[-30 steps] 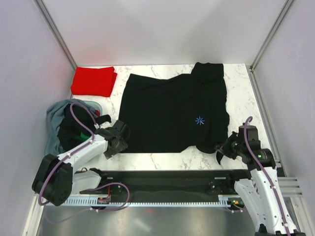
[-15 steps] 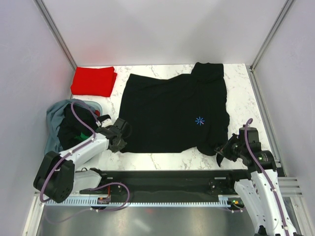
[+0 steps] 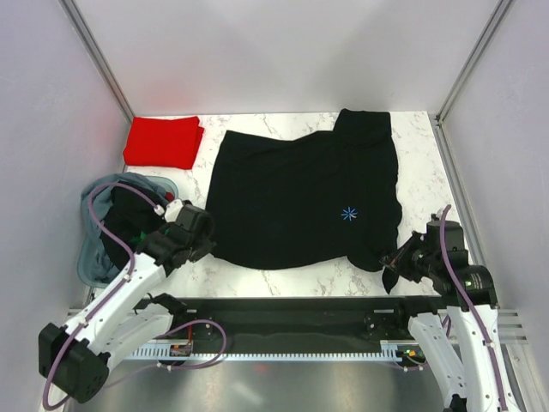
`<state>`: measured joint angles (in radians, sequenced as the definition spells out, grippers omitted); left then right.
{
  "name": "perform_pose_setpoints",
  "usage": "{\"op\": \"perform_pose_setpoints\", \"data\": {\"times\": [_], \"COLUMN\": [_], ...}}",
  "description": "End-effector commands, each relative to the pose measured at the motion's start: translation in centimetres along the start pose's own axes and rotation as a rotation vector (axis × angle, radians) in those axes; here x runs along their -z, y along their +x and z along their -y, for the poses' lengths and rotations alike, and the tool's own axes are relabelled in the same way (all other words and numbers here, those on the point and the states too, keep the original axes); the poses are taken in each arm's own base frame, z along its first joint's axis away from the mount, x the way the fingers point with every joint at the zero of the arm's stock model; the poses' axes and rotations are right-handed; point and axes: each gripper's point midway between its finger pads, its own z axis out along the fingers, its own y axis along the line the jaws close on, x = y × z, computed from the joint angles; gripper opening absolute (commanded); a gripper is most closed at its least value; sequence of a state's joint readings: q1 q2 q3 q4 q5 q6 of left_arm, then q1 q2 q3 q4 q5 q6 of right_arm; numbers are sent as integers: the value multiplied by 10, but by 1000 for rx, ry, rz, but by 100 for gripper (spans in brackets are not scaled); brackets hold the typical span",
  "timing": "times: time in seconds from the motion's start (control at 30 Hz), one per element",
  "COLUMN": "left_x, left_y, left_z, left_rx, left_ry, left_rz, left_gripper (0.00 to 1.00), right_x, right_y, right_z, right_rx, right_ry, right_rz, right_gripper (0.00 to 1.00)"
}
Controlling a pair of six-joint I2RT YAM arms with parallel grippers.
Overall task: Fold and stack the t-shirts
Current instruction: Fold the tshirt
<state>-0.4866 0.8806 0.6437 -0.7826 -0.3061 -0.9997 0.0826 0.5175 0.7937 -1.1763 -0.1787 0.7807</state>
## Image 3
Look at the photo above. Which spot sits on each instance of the folded red t shirt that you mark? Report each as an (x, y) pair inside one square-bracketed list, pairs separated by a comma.
[(155, 142)]

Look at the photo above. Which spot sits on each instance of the black t shirt in basket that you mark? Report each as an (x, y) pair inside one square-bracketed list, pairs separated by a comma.
[(129, 215)]

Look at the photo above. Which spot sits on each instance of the green garment in basket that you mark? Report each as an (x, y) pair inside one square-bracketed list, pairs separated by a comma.
[(136, 240)]

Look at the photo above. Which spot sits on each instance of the right aluminium frame post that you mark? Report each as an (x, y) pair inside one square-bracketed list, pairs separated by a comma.
[(478, 51)]

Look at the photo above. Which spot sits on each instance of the aluminium frame post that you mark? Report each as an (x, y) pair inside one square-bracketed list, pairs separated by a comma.
[(87, 38), (478, 51)]

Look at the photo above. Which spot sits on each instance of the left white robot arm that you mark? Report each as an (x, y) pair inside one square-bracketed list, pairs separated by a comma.
[(78, 356)]

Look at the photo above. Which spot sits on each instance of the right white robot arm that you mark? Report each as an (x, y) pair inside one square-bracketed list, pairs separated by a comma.
[(471, 376)]

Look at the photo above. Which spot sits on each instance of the black t shirt with logo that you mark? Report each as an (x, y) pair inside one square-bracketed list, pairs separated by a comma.
[(287, 204)]

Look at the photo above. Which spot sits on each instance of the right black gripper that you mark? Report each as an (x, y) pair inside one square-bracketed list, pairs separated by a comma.
[(397, 260)]

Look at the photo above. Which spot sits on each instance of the grey blue t shirt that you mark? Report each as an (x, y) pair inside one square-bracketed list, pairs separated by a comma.
[(99, 201)]

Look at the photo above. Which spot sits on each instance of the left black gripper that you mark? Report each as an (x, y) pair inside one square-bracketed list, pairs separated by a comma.
[(205, 248)]

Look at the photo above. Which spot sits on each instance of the left aluminium frame post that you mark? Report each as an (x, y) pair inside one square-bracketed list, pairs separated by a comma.
[(87, 38)]

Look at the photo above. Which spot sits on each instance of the blue plastic laundry basket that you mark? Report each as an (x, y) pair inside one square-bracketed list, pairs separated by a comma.
[(94, 266)]

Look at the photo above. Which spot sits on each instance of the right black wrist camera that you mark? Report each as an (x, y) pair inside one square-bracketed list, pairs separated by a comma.
[(454, 241)]

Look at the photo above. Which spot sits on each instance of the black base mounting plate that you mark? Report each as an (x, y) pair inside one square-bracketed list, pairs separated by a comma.
[(296, 325)]

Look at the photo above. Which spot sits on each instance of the white slotted cable duct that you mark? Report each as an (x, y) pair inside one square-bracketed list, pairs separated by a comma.
[(164, 350)]

